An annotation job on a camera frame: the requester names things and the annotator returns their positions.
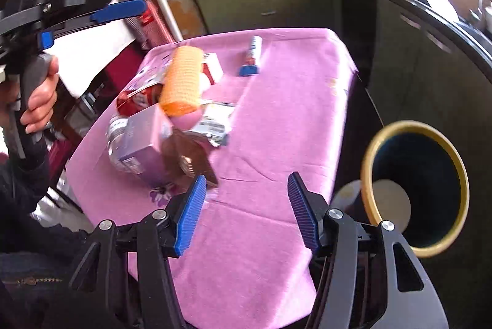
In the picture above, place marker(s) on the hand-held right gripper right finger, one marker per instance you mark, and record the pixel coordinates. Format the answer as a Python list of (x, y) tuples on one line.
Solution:
[(303, 213)]

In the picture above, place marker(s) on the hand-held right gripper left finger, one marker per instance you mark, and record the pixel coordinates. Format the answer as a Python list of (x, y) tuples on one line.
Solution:
[(188, 213)]

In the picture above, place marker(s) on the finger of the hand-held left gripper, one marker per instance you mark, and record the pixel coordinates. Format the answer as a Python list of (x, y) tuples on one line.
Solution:
[(47, 38), (123, 7)]

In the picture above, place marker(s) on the brown foil wrapper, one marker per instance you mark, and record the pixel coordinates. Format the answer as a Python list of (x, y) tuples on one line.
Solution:
[(188, 156)]

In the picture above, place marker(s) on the purple box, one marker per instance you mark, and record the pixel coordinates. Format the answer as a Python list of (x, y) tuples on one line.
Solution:
[(142, 148)]

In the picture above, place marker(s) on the silver blue packet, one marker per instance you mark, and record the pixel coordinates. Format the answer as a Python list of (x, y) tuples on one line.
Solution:
[(213, 125)]

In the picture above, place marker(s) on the orange foam net sleeve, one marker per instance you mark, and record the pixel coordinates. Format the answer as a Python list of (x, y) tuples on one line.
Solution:
[(182, 79)]

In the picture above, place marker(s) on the red white carton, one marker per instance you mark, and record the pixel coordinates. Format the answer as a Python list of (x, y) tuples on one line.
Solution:
[(213, 67)]

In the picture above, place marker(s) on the yellow-rimmed dark trash bin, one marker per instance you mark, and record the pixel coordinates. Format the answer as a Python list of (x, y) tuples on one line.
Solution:
[(422, 179)]

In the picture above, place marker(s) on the white blue packet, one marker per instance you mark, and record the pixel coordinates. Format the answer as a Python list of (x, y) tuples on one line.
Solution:
[(251, 52)]

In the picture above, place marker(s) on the person's left hand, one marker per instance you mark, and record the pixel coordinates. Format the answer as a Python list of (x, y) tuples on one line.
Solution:
[(42, 98)]

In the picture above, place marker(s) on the red checked hanging cloth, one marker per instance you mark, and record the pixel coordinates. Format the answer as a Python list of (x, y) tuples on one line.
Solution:
[(142, 2)]

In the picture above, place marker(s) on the white purple snack bag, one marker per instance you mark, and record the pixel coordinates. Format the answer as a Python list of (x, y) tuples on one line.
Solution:
[(148, 73)]

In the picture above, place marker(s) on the pink tablecloth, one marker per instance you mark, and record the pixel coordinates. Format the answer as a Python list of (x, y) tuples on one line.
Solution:
[(269, 129)]

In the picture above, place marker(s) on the red soda can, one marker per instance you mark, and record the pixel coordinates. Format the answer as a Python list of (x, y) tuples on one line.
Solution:
[(134, 100)]

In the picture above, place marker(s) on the clear plastic bottle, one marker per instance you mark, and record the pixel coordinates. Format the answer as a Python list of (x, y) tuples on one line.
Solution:
[(115, 136)]

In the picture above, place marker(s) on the green lower kitchen cabinets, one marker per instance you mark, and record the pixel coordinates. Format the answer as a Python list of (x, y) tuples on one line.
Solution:
[(269, 2)]

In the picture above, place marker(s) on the person's dark jacket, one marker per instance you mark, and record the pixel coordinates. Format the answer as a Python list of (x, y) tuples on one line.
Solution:
[(38, 267)]

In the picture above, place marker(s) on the frying pan with white plate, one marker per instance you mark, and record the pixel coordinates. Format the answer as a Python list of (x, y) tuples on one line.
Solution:
[(442, 4)]

